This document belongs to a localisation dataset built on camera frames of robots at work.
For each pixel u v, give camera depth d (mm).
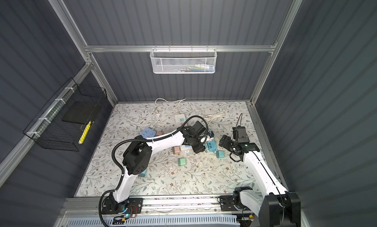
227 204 738
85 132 697
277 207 392
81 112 756
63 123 720
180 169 864
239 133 642
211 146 920
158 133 996
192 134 716
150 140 553
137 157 549
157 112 1119
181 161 868
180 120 1057
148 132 994
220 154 902
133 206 723
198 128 738
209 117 1075
